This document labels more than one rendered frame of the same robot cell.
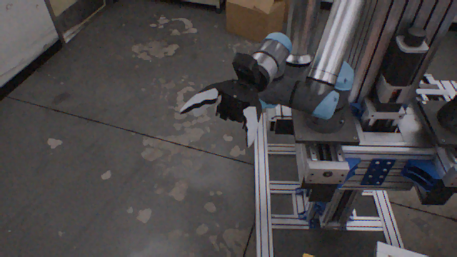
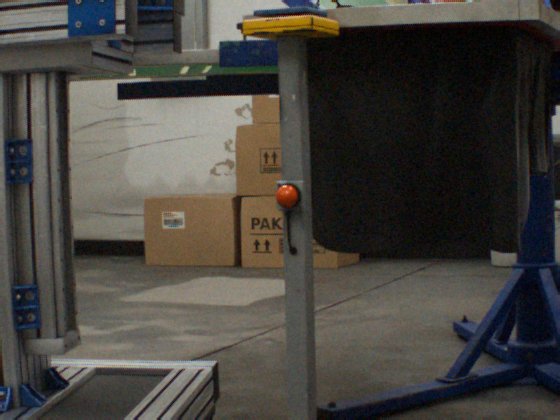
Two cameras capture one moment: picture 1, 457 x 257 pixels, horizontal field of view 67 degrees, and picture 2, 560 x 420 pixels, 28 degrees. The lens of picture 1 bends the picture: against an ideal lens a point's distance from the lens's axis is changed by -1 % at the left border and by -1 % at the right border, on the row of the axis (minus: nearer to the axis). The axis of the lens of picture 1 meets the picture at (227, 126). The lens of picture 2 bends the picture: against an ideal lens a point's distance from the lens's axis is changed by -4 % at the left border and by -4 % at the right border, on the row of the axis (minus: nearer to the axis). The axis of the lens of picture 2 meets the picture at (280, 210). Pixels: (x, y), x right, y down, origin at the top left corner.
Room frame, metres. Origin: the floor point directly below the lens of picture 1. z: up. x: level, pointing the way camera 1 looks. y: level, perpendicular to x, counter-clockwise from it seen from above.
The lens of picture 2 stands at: (0.32, 1.71, 0.75)
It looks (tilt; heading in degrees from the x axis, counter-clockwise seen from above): 3 degrees down; 274
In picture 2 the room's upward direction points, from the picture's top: 2 degrees counter-clockwise
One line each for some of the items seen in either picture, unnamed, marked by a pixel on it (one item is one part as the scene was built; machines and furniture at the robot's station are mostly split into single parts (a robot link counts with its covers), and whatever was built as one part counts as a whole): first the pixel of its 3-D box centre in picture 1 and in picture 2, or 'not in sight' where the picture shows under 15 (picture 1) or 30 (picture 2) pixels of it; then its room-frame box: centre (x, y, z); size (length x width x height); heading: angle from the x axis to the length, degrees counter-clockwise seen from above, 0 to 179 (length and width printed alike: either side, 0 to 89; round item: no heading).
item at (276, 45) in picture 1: (271, 55); not in sight; (0.72, -0.11, 1.65); 0.11 x 0.08 x 0.09; 152
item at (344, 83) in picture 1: (330, 81); not in sight; (0.89, -0.34, 1.42); 0.13 x 0.12 x 0.14; 62
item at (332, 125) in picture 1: (325, 108); not in sight; (0.89, -0.35, 1.31); 0.15 x 0.15 x 0.10
